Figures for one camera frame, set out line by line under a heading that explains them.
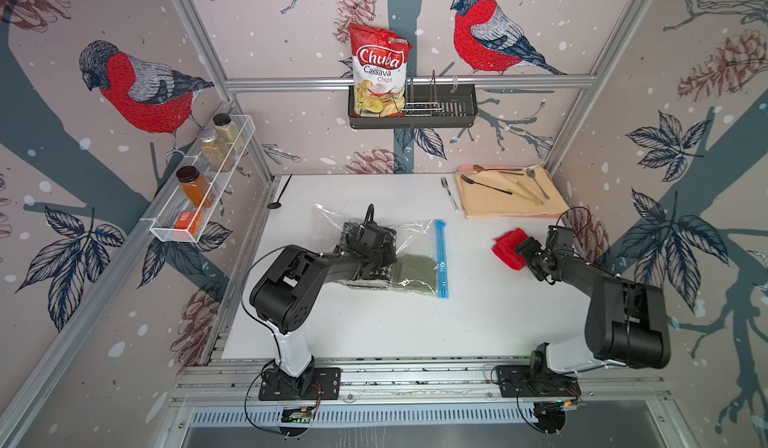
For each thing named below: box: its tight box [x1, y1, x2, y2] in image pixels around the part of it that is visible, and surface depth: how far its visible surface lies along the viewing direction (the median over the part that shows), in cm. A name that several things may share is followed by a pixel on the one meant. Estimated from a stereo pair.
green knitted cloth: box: [391, 254, 438, 295], surface depth 92 cm
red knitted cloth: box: [492, 228, 528, 271], surface depth 97 cm
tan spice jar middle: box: [198, 127, 233, 173], surface depth 77 cm
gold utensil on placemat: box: [507, 181, 544, 205], surface depth 116 cm
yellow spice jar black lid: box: [212, 113, 245, 152], surface depth 82 cm
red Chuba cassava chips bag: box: [350, 24, 412, 117], surface depth 81 cm
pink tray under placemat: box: [456, 164, 523, 172], surface depth 125 cm
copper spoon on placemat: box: [473, 164, 523, 173], surface depth 125 cm
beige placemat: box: [455, 164, 570, 219], surface depth 117 cm
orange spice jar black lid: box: [176, 165, 213, 208], surface depth 69 cm
